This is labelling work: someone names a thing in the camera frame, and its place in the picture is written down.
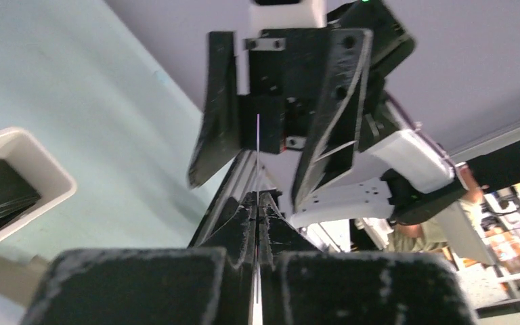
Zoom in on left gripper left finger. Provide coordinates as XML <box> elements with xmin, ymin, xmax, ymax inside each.
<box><xmin>22</xmin><ymin>193</ymin><xmax>257</xmax><ymax>324</ymax></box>

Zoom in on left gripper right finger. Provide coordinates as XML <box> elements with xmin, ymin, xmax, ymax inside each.
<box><xmin>258</xmin><ymin>194</ymin><xmax>477</xmax><ymax>324</ymax></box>

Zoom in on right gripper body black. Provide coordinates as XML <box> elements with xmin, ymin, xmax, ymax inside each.
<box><xmin>240</xmin><ymin>1</ymin><xmax>415</xmax><ymax>154</ymax></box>

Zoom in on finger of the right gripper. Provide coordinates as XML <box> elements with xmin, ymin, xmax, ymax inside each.
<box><xmin>291</xmin><ymin>28</ymin><xmax>373</xmax><ymax>211</ymax></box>
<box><xmin>188</xmin><ymin>31</ymin><xmax>240</xmax><ymax>188</ymax></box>

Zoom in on white plastic tray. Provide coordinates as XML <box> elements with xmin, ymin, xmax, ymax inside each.
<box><xmin>0</xmin><ymin>127</ymin><xmax>77</xmax><ymax>242</ymax></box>

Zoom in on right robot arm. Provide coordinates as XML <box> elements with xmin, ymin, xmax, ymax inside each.
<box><xmin>188</xmin><ymin>1</ymin><xmax>464</xmax><ymax>225</ymax></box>

